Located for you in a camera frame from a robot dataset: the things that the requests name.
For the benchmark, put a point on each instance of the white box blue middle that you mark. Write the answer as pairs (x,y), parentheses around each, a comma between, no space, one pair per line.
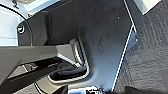
(43,4)

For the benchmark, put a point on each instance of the grey robot torso limb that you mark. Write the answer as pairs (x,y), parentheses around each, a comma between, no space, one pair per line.
(33,51)

